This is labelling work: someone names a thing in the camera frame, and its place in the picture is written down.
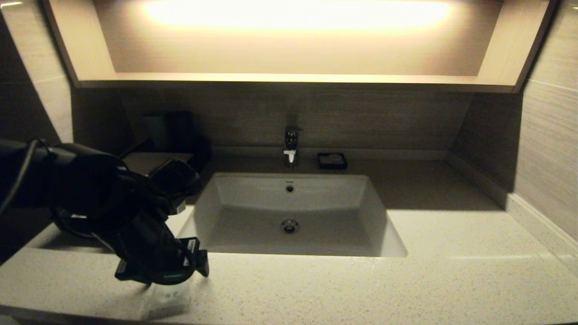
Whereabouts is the black rectangular box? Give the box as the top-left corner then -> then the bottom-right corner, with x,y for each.
121,153 -> 196,177

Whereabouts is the small black soap dish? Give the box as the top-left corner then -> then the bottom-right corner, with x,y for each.
317,153 -> 348,171

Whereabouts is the grey cup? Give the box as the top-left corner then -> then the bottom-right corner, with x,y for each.
144,113 -> 172,152

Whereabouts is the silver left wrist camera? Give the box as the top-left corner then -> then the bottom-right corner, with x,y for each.
174,237 -> 200,269

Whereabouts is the warm light strip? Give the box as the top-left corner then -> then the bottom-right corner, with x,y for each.
144,0 -> 452,33

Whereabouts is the thin black forearm cable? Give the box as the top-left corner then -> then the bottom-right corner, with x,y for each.
0,139 -> 43,215

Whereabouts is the wooden wall niche shelf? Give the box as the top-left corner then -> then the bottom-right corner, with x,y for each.
41,0 -> 558,94

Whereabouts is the small white green-label packet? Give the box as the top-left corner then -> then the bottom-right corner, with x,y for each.
142,271 -> 194,320

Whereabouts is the white ceramic sink basin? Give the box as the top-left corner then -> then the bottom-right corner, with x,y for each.
176,173 -> 408,258

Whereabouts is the black amenity drawer box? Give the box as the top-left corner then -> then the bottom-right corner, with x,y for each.
51,209 -> 113,240

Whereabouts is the black cup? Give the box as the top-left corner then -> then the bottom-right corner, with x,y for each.
169,111 -> 197,152

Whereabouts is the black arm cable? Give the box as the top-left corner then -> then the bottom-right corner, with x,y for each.
122,244 -> 199,286

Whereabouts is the chrome faucet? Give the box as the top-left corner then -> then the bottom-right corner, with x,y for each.
283,127 -> 303,167

